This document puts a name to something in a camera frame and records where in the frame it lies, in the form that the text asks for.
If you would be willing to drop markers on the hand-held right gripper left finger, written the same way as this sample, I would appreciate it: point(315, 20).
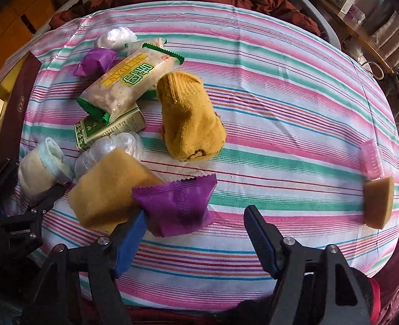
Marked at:
point(129, 243)

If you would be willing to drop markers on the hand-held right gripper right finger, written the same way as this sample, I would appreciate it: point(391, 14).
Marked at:
point(261, 240)

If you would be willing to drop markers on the white sock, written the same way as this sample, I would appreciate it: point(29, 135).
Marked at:
point(37, 169)

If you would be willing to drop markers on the large yellow sponge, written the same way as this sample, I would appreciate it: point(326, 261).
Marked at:
point(108, 189)

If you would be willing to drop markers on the large purple snack packet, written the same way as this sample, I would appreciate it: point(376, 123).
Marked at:
point(179, 206)

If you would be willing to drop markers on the dark red box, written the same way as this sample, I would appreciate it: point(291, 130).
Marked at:
point(15, 115)

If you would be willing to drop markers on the yellow knit sock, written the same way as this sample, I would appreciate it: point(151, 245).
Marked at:
point(186, 118)

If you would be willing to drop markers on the green tea box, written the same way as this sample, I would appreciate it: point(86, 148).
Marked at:
point(126, 122)

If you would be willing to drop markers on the small yellow sponge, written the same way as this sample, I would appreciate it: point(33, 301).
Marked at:
point(378, 203)

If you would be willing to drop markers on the pink hair roller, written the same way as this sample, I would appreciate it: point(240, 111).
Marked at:
point(371, 160)

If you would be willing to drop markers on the striped cloth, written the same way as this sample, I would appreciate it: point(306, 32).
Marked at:
point(270, 91)

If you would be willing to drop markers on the small purple snack packet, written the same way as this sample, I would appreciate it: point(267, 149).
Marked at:
point(96, 61)

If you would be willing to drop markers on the clear green-edged snack packet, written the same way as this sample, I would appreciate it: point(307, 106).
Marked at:
point(125, 84)
point(146, 47)

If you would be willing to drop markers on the white plastic bag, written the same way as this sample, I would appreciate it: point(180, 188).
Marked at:
point(355, 50)

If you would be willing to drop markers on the wooden side table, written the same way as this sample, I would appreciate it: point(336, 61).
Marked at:
point(355, 30)

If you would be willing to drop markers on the beige folded fabric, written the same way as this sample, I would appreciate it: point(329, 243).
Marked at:
point(390, 37)

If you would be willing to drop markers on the small purple box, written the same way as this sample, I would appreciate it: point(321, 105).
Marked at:
point(355, 12)

